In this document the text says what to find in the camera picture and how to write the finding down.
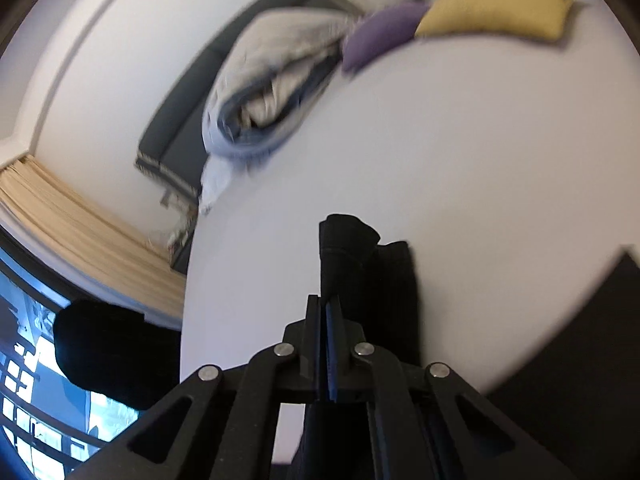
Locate white bed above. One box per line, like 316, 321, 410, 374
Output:
177, 0, 640, 466

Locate dark cloth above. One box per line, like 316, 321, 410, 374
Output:
53, 299, 182, 412

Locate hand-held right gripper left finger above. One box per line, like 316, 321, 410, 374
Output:
70, 295, 322, 480

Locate light blue cloth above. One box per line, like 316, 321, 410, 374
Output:
198, 152, 242, 217

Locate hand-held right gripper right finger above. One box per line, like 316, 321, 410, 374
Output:
325, 296, 577, 480

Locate black pants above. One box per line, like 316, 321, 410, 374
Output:
292, 214, 422, 480

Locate yellow pillow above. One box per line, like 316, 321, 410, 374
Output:
414, 0, 584, 44

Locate folded grey blanket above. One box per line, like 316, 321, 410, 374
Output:
201, 10, 352, 162

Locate purple pillow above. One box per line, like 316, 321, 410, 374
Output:
341, 1, 434, 74

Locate beige curtain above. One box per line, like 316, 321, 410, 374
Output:
0, 155, 189, 332

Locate window with railing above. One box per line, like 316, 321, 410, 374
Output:
0, 245, 147, 480

